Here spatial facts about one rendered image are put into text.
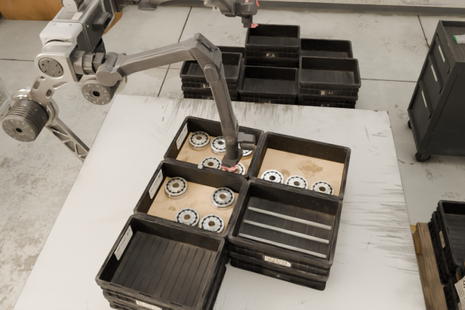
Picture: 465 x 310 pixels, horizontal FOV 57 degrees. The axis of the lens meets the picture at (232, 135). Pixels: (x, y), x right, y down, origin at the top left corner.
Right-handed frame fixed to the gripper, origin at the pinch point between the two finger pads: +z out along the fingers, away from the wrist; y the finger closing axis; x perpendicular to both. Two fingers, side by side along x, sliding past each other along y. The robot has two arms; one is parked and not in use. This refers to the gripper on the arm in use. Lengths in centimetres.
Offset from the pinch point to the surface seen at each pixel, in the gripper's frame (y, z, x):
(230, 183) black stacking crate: -9.2, -1.7, -2.6
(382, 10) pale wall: 321, 80, -35
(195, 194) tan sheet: -16.2, 4.2, 11.3
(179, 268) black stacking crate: -50, 5, 2
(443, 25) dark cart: 159, -1, -80
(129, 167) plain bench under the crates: -5, 17, 55
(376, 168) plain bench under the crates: 39, 17, -61
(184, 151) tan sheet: 4.6, 4.0, 27.3
